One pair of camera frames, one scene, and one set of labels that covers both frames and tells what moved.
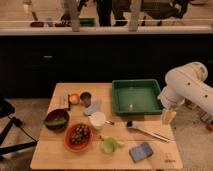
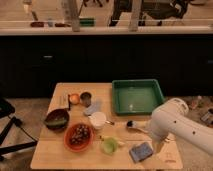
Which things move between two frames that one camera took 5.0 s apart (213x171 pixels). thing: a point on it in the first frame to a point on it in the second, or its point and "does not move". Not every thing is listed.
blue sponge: x=140 y=152 does not move
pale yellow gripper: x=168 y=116 to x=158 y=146
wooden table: x=80 y=132 does not move
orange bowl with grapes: x=78 y=137 does not move
